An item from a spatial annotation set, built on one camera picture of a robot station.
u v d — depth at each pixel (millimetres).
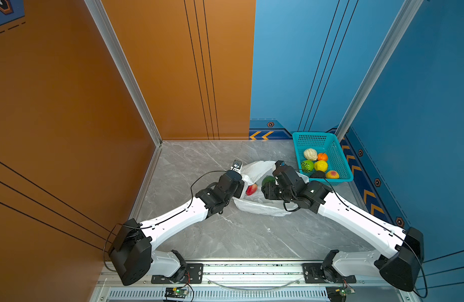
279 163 686
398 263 379
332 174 973
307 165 1003
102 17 712
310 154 1058
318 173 987
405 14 712
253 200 936
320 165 1021
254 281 732
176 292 706
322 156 1081
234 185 604
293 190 552
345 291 696
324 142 1129
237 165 690
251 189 940
